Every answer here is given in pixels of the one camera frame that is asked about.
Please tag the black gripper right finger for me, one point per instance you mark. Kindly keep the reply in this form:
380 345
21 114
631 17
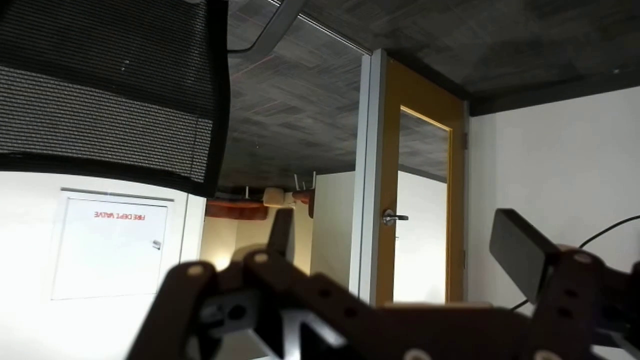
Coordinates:
566 293

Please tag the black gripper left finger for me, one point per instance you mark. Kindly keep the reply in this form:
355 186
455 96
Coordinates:
267 280

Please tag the white paper notice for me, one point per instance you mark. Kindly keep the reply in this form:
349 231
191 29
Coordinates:
110 247

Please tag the black mesh office chair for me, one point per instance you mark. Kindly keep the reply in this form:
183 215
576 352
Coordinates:
107 87

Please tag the wooden door with frame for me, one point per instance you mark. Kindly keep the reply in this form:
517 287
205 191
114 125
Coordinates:
391 166

